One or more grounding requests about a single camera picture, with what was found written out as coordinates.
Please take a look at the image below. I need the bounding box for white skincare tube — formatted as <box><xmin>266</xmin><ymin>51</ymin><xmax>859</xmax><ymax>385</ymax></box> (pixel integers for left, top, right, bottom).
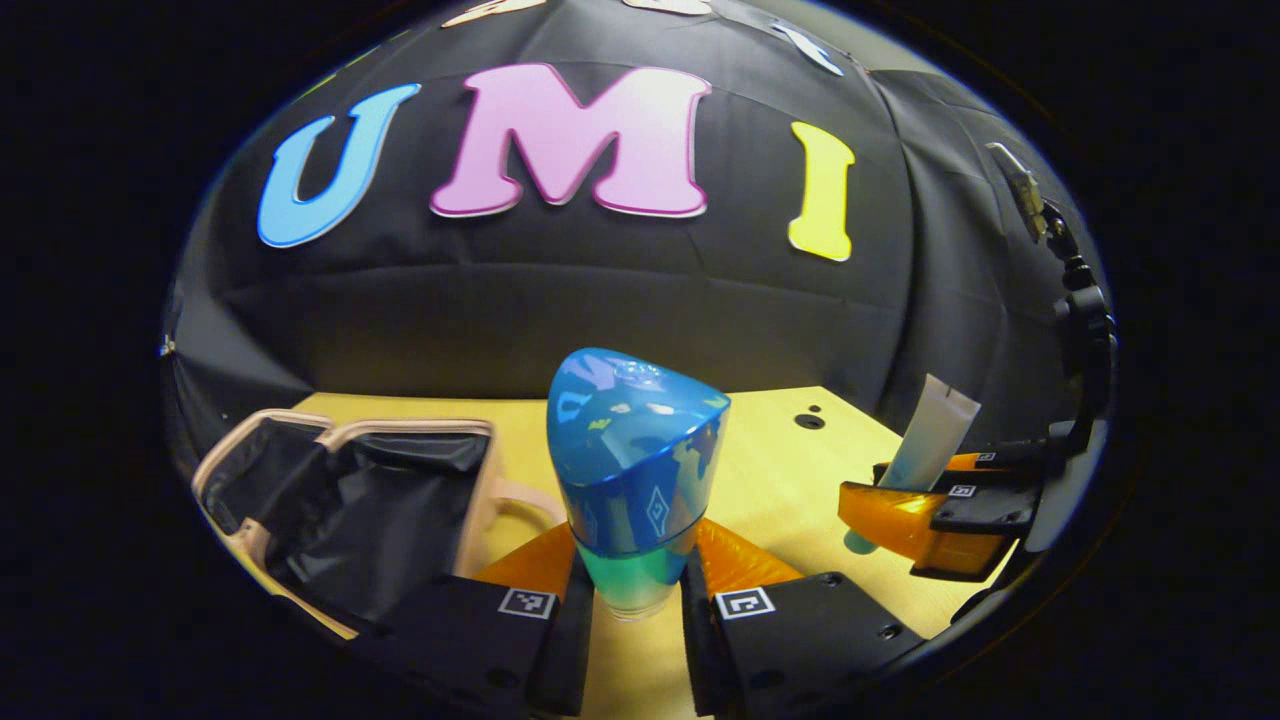
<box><xmin>845</xmin><ymin>373</ymin><xmax>983</xmax><ymax>556</ymax></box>

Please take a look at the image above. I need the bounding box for black backdrop cloth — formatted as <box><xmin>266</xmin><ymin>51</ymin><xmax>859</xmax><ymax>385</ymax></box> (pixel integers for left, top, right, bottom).
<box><xmin>160</xmin><ymin>0</ymin><xmax>1111</xmax><ymax>481</ymax></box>

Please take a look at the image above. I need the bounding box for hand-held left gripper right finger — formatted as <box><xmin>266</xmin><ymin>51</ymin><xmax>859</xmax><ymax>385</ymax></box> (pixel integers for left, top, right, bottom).
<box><xmin>680</xmin><ymin>518</ymin><xmax>927</xmax><ymax>718</ymax></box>

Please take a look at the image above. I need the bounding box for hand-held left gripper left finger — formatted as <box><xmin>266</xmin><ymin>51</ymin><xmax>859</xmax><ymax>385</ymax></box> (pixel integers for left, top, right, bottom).
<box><xmin>378</xmin><ymin>520</ymin><xmax>597</xmax><ymax>718</ymax></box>

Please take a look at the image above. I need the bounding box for blue green skincare bottle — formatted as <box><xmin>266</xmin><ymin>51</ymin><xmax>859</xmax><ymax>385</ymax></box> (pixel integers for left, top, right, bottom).
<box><xmin>546</xmin><ymin>347</ymin><xmax>732</xmax><ymax>622</ymax></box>

